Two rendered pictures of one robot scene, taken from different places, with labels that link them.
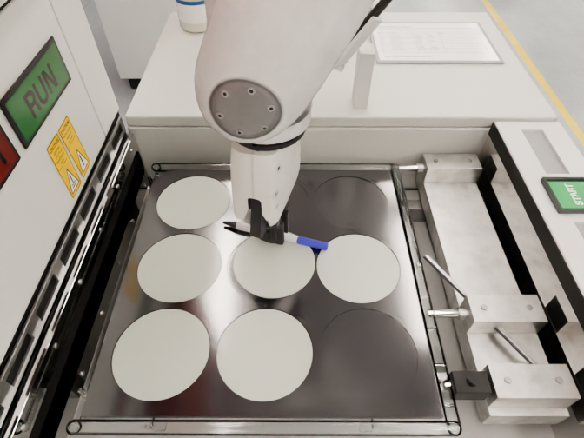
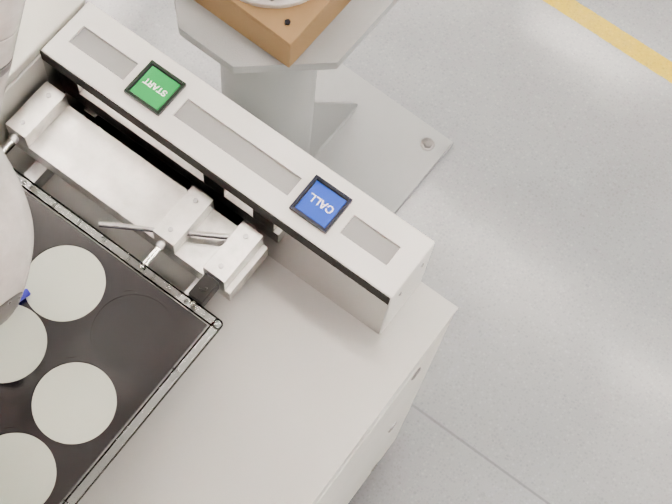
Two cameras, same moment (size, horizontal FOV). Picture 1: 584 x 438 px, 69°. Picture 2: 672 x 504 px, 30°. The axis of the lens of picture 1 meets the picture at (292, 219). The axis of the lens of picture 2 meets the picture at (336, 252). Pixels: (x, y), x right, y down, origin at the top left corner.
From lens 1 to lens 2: 108 cm
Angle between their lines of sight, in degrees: 36
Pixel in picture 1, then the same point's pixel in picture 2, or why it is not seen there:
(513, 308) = (187, 211)
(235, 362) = (65, 427)
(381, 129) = not seen: outside the picture
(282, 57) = (19, 280)
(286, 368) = (97, 396)
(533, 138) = (84, 42)
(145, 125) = not seen: outside the picture
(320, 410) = (142, 395)
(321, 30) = (28, 256)
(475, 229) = (109, 158)
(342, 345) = (114, 346)
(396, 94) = not seen: outside the picture
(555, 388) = (247, 244)
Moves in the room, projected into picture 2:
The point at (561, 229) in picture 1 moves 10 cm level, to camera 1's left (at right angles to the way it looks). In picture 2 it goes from (170, 130) to (118, 188)
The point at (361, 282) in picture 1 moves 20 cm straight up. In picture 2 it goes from (80, 292) to (57, 229)
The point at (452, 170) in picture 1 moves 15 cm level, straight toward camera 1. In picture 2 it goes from (44, 119) to (89, 216)
